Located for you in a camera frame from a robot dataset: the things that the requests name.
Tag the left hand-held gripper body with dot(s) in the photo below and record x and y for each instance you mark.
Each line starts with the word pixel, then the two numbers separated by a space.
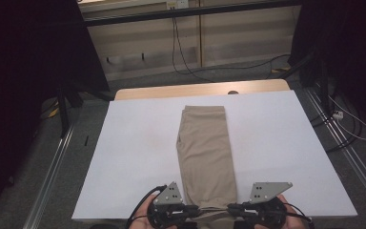
pixel 171 195

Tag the white power adapter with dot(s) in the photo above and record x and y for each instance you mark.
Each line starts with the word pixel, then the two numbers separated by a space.
pixel 338 114

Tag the white wall socket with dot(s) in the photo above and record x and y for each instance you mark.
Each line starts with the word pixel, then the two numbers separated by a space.
pixel 178 4

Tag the black curtain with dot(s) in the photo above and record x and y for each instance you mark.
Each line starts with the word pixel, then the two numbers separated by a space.
pixel 28 63
pixel 346 47

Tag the yellow floor tape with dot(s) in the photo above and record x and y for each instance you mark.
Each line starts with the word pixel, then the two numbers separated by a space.
pixel 54 112
pixel 281 69

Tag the black horizontal bar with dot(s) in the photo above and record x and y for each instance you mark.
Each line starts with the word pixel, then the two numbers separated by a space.
pixel 187 12

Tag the aluminium floor rail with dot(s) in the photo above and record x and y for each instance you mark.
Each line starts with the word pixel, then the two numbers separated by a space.
pixel 346 149
pixel 49 178

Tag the small black stick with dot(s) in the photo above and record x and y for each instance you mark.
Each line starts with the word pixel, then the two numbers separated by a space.
pixel 86 141

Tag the black metal stand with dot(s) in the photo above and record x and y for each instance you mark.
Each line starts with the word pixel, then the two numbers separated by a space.
pixel 63 111
pixel 322 86

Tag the light wooden table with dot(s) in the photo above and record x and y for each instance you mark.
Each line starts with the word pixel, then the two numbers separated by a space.
pixel 178 90

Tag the person's left hand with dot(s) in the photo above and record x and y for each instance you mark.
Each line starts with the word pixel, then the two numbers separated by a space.
pixel 141 219

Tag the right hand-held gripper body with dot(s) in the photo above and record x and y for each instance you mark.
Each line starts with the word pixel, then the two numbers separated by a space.
pixel 263 191

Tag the beige pants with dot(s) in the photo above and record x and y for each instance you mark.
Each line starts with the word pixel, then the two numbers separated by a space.
pixel 205 152

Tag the person's right hand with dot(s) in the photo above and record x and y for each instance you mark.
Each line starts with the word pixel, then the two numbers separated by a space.
pixel 294 222

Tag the light wooden cabinet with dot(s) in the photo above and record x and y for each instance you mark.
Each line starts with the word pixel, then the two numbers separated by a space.
pixel 235 35

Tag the white table cover board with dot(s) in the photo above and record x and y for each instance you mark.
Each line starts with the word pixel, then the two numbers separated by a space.
pixel 133 127

